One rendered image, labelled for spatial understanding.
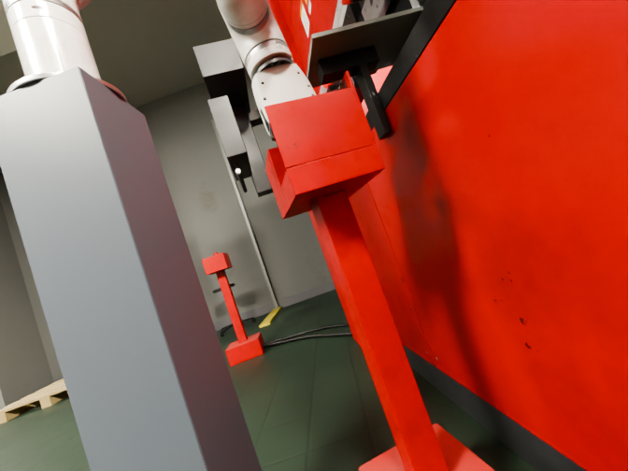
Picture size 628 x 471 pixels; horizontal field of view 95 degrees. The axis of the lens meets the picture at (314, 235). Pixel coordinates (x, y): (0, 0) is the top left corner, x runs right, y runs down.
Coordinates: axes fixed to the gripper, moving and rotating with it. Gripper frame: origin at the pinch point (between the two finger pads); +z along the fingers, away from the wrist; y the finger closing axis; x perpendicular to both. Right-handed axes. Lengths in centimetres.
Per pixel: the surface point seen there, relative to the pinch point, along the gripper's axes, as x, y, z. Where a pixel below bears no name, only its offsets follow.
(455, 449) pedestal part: -6, -4, 62
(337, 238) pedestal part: -2.0, 1.3, 16.1
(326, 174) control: 5.0, 0.8, 6.0
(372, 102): -11.5, -23.5, -9.8
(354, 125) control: 4.9, -7.3, 0.1
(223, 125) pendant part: -114, -1, -69
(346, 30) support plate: -4.8, -20.5, -23.5
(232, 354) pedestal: -177, 54, 62
